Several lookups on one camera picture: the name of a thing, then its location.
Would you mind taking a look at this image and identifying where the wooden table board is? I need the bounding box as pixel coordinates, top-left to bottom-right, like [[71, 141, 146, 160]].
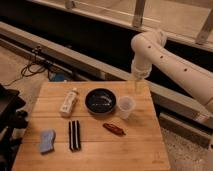
[[12, 81, 170, 171]]

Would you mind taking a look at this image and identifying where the blue object on floor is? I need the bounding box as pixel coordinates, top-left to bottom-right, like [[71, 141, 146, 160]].
[[50, 73, 65, 82]]

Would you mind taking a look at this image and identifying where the black equipment at left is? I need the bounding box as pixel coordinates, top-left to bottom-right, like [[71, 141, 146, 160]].
[[0, 84, 28, 171]]

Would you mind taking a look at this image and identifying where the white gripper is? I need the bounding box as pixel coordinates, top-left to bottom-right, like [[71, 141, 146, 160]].
[[129, 60, 152, 94]]

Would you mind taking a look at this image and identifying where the blue sponge cloth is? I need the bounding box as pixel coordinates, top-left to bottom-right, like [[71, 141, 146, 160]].
[[39, 129, 56, 154]]

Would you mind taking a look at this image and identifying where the dark ceramic bowl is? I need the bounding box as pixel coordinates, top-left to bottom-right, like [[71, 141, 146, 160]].
[[85, 88, 116, 115]]

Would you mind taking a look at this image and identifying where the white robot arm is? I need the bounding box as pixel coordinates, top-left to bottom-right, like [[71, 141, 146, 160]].
[[131, 30, 213, 115]]

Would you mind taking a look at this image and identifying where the white plastic bottle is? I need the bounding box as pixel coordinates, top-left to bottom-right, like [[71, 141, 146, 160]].
[[59, 88, 78, 118]]

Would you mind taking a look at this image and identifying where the black cable on floor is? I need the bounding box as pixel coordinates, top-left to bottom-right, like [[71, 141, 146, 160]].
[[7, 46, 54, 87]]

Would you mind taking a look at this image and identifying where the clear plastic cup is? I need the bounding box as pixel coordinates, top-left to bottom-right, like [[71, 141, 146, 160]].
[[117, 96, 136, 119]]

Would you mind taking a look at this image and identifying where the brown wrapped snack bar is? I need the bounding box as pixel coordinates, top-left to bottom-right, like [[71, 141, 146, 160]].
[[103, 123, 125, 136]]

